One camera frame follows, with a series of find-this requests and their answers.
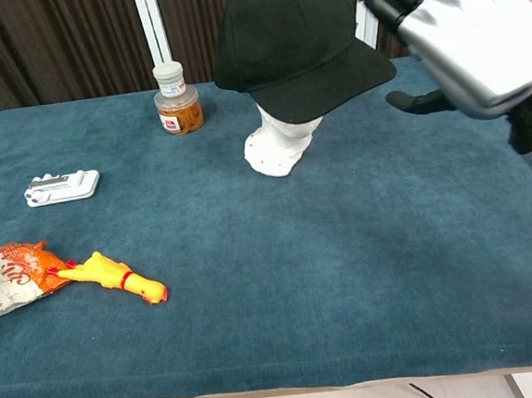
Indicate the white mannequin head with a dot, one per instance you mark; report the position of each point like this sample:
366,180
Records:
275,149

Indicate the white frame post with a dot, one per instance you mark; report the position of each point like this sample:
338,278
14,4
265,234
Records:
367,27
153,27

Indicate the clear jar with white lid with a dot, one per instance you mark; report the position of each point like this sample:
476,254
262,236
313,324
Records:
179,109

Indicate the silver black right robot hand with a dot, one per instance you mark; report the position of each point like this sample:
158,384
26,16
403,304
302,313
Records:
471,36

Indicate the black baseball cap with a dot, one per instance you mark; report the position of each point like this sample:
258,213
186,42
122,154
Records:
294,43

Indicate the dark brown curtain panel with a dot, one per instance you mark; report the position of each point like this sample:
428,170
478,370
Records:
190,28
392,43
47,46

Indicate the yellow rubber chicken toy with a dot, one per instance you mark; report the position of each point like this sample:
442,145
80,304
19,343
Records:
114,275

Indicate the blue table cloth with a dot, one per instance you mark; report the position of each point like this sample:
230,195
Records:
299,261

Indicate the white folding phone stand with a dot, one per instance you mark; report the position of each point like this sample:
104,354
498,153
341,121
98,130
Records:
64,187

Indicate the orange white snack bag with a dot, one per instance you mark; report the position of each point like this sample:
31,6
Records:
12,277

